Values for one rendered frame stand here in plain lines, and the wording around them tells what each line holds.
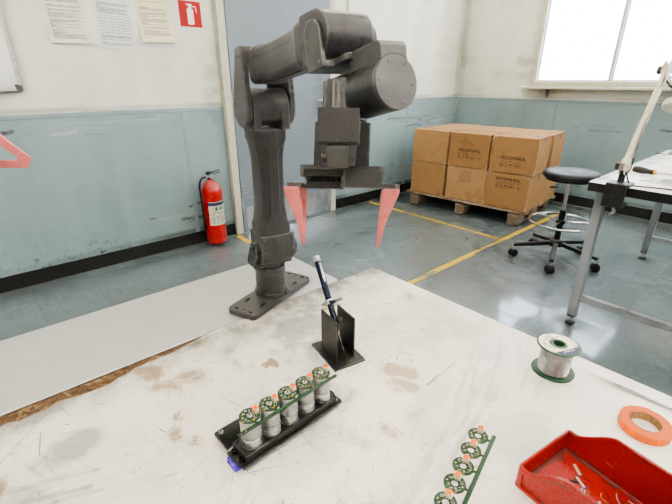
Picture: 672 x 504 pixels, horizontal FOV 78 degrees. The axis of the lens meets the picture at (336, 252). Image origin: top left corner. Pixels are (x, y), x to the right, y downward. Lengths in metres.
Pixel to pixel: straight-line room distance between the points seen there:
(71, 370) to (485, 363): 0.67
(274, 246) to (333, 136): 0.40
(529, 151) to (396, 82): 3.35
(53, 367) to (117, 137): 2.39
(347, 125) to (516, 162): 3.43
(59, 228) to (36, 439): 2.49
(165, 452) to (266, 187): 0.44
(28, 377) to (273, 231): 0.45
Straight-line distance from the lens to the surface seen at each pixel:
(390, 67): 0.47
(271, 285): 0.86
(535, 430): 0.65
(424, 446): 0.59
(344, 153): 0.44
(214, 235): 3.26
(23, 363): 0.86
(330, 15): 0.54
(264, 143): 0.75
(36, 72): 3.01
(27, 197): 3.05
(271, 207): 0.78
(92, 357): 0.82
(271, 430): 0.56
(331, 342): 0.69
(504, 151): 3.85
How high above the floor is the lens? 1.18
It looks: 23 degrees down
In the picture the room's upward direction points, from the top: straight up
